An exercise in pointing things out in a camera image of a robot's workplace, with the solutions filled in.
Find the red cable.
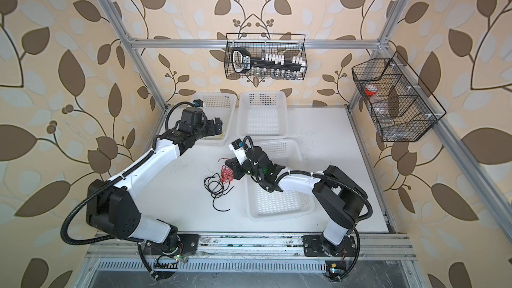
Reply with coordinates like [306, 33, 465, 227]
[217, 157, 237, 185]

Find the black cable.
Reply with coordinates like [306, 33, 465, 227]
[203, 173, 235, 212]

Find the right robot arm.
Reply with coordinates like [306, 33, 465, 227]
[225, 140, 373, 282]

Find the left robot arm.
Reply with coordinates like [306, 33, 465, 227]
[60, 99, 223, 281]

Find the back left white basket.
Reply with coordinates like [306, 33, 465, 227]
[191, 92, 237, 147]

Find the back middle white basket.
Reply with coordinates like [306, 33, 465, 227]
[236, 91, 289, 140]

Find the front white plastic basket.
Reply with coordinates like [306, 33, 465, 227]
[243, 139, 315, 222]

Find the red capped item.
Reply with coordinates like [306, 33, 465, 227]
[364, 84, 379, 97]

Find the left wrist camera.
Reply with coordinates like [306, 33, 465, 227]
[193, 99, 204, 107]

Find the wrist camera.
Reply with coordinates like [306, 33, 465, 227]
[229, 139, 247, 165]
[193, 99, 204, 107]

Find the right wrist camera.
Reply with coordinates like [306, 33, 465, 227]
[229, 139, 247, 165]

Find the black tool with handle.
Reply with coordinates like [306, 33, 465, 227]
[230, 47, 307, 75]

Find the back black wire basket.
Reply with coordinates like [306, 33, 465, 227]
[223, 31, 308, 81]

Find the black wire basket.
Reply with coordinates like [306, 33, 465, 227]
[351, 52, 447, 143]
[223, 31, 308, 81]

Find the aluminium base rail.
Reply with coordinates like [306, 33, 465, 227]
[85, 231, 419, 273]

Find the right black wire basket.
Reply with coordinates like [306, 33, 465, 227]
[351, 52, 447, 143]

